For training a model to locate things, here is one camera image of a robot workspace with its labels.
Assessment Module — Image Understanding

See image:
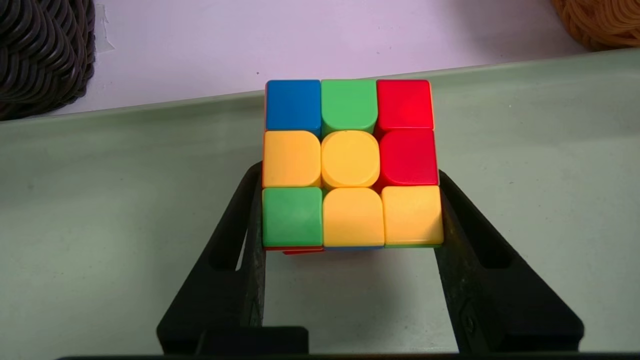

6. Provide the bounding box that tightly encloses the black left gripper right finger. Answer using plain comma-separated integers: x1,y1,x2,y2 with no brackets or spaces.
434,170,585,355

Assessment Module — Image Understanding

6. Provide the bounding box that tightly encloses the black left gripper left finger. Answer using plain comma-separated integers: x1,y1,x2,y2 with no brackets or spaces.
156,161,267,355

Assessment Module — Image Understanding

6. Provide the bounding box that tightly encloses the multicoloured puzzle cube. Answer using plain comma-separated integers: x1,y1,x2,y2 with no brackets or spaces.
261,78,445,256

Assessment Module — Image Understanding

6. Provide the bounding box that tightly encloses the orange wicker basket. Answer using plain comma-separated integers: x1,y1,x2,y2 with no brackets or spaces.
551,0,640,52

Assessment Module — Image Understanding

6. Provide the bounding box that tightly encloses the dark brown wicker basket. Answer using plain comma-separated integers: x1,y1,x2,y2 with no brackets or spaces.
0,0,97,122

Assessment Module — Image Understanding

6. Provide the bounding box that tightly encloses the green plastic tray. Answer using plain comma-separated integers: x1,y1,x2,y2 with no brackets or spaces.
0,48,640,358

